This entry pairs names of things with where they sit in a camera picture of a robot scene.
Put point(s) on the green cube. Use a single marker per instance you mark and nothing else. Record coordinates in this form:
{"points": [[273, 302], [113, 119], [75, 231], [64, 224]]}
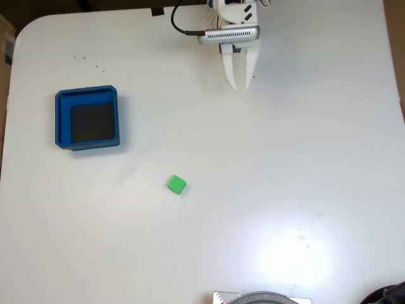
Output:
{"points": [[176, 184]]}

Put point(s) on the blue square box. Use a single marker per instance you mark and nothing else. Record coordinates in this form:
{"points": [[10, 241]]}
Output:
{"points": [[63, 120]]}

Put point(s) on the black tape piece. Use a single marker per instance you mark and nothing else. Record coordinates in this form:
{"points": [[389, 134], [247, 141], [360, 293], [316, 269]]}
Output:
{"points": [[157, 11]]}

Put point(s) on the silver metal plate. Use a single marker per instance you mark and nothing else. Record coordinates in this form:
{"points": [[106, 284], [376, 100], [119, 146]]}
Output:
{"points": [[221, 297]]}

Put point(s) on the grey round base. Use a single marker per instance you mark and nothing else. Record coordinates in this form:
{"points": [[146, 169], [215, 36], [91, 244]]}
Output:
{"points": [[265, 298]]}

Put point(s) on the black object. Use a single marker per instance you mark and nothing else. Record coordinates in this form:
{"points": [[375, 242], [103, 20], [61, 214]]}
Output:
{"points": [[392, 294]]}

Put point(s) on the silver camera box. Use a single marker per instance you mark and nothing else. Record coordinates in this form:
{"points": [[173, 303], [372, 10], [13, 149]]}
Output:
{"points": [[232, 34]]}

